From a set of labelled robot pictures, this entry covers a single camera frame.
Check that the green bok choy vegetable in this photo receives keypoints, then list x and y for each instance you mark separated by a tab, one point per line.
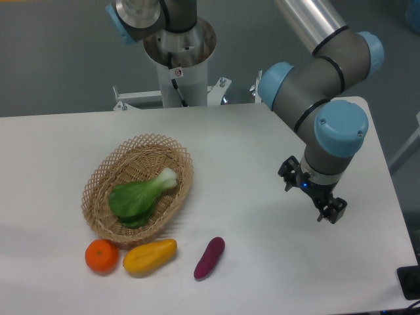
133	203

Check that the purple sweet potato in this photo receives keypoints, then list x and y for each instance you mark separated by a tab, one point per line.
210	258

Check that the orange tangerine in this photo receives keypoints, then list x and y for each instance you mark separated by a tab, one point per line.
101	256

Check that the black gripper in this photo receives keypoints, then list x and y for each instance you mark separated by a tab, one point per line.
331	209

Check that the yellow orange papaya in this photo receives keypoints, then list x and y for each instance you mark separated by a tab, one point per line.
148	257

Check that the black device at table edge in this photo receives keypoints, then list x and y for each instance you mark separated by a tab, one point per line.
409	281

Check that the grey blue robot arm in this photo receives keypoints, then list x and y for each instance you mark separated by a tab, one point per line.
306	99

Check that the woven wicker basket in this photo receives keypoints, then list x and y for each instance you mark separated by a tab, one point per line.
137	159

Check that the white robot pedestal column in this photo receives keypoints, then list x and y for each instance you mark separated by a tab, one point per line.
181	61

